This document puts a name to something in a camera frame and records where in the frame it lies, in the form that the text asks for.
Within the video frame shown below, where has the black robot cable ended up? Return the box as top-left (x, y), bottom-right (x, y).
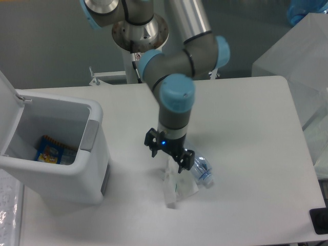
top-left (129, 40), bottom-right (143, 84)

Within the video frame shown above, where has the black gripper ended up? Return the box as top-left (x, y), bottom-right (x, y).
top-left (144, 128), bottom-right (195, 174)

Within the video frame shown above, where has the black device at edge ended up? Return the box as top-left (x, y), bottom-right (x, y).
top-left (310, 208), bottom-right (327, 235)

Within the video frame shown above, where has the blue orange snack packet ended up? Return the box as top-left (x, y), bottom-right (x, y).
top-left (34, 135), bottom-right (77, 165)

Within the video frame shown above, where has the translucent plastic box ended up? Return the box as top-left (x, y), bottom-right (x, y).
top-left (251, 12), bottom-right (328, 165)

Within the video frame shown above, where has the white pedestal foot bracket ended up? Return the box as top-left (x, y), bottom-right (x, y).
top-left (89, 67), bottom-right (127, 86)

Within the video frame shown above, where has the white trash can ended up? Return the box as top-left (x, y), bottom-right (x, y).
top-left (1, 75), bottom-right (110, 204)

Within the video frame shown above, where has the white plastic wrapper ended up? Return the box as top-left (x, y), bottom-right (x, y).
top-left (159, 156), bottom-right (199, 209)

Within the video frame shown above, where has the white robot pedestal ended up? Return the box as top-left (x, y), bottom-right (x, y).
top-left (120, 46), bottom-right (163, 84)

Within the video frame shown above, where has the crushed clear plastic bottle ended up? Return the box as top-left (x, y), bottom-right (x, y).
top-left (184, 140), bottom-right (214, 188)

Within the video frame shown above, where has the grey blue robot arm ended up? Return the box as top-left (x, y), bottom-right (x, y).
top-left (80, 1), bottom-right (230, 171)

